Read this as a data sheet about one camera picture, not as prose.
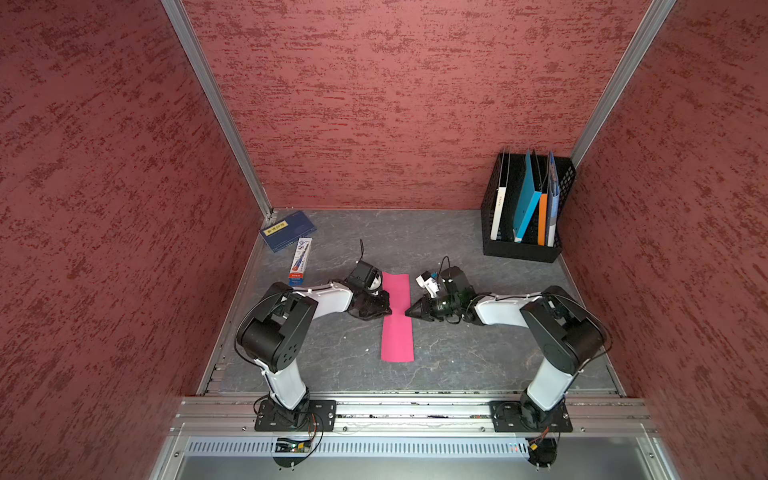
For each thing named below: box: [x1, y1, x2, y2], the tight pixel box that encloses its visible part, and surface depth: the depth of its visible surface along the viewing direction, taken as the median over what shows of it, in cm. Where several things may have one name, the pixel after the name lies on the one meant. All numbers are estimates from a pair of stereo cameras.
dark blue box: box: [260, 210, 317, 253], surface depth 116 cm
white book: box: [490, 186, 507, 241], surface depth 94 cm
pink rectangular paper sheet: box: [381, 272, 415, 363], surface depth 89 cm
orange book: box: [537, 193, 548, 246], surface depth 96 cm
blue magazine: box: [546, 151, 560, 248], surface depth 94 cm
